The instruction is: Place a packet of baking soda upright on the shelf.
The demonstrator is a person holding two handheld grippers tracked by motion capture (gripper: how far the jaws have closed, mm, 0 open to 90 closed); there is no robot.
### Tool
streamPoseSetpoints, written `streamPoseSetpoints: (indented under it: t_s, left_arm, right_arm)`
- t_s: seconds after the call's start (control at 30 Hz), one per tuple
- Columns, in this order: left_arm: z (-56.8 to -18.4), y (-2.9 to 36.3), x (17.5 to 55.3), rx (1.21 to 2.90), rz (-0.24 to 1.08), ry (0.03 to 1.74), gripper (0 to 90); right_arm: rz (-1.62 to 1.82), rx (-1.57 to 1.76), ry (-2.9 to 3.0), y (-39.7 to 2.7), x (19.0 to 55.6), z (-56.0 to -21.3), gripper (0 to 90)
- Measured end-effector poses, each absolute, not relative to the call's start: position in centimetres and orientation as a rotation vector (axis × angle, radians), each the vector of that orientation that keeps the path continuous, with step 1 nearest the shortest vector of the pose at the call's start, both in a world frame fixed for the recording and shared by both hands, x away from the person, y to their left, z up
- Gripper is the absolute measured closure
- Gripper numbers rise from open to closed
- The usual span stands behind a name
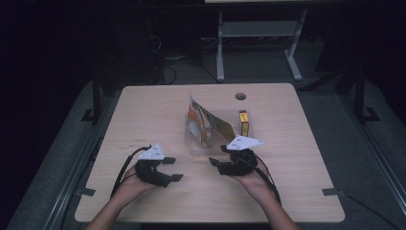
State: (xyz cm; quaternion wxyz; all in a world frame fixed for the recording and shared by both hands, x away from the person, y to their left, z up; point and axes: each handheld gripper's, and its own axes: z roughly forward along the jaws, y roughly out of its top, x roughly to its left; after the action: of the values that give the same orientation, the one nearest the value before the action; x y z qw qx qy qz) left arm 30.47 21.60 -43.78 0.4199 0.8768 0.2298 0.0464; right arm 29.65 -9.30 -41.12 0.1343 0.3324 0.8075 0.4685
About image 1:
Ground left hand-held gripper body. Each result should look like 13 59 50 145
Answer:
134 142 173 189

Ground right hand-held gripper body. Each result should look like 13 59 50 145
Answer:
217 134 265 177

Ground green sausage packet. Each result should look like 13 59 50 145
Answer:
195 101 237 149

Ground small pink and yellow box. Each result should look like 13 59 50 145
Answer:
238 109 250 138

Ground white and orange food packet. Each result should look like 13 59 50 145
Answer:
186 93 213 150

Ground person's left hand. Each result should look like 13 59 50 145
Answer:
118 166 159 201

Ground person's right hand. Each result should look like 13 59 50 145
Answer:
232 159 273 201

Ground grey tape strip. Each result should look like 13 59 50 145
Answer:
76 187 97 197
322 188 347 197

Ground black metal stand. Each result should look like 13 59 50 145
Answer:
353 66 381 125
80 70 103 125

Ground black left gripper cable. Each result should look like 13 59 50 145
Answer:
109 145 153 199

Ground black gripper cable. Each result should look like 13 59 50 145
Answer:
254 155 282 206
109 145 153 199

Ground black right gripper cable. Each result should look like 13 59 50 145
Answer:
254 155 282 206

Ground grey metal rail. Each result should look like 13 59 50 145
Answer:
42 95 111 230
338 94 406 209

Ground black floor cables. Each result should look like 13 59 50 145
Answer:
149 30 221 86

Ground white metal stand frame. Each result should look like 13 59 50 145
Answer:
215 8 309 82

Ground thin black floor cable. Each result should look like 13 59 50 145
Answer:
344 192 400 230

